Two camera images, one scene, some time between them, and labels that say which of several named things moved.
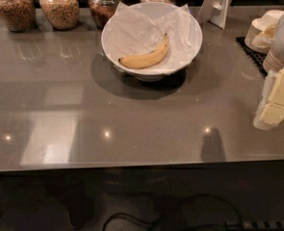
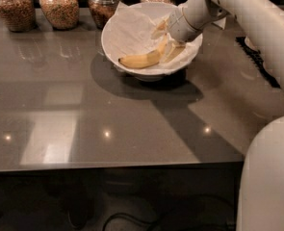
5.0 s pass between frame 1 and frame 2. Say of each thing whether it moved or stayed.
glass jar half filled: stayed
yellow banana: stayed
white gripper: moved
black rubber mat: stayed
